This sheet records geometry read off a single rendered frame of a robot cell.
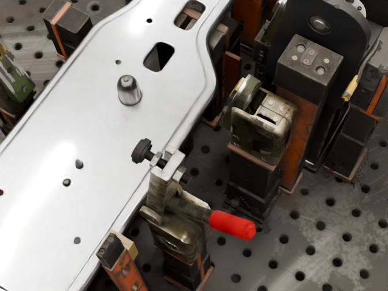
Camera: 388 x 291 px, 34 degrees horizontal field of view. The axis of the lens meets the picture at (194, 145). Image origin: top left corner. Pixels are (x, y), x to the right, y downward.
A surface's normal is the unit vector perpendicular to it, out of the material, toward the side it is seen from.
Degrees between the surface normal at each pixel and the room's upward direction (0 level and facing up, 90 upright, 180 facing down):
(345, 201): 0
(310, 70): 0
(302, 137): 90
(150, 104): 0
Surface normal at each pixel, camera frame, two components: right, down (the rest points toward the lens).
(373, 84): -0.52, 0.79
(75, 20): -0.04, -0.40
